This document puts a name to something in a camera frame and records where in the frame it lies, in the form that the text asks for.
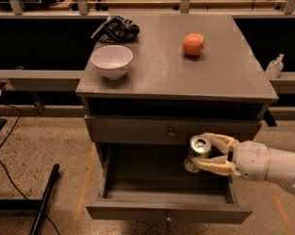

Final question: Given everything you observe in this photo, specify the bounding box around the closed grey upper drawer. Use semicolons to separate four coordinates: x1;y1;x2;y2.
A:
85;115;260;145

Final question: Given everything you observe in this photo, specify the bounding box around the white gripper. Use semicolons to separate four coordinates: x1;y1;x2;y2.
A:
192;132;270;181

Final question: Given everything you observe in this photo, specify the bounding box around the crumpled dark chip bag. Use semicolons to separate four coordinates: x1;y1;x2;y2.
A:
91;16;140;43

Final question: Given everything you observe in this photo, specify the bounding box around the clear hand sanitizer bottle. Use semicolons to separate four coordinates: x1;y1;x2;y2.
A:
265;54;284;78

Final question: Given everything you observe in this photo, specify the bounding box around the open grey lower drawer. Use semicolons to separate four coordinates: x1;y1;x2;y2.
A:
86;144;252;224

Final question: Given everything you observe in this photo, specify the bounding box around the grey wooden drawer cabinet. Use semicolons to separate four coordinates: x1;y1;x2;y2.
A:
74;14;279;225

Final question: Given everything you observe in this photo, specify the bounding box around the white ceramic bowl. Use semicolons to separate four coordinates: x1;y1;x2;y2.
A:
90;45;133;79

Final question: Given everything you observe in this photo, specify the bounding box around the black floor cable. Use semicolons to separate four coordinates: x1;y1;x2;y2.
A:
0;104;61;235

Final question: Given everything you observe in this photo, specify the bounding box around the grey metal railing shelf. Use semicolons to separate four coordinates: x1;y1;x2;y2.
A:
0;70;83;92

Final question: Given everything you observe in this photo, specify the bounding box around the orange red apple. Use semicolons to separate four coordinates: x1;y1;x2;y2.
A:
182;33;205;57

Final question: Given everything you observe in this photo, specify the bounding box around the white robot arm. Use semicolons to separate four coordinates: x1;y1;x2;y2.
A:
189;133;295;195

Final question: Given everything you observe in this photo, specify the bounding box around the black metal stand base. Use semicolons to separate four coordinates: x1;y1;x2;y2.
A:
0;117;62;235

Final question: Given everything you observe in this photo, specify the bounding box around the green soda can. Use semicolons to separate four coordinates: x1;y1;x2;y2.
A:
184;134;212;173

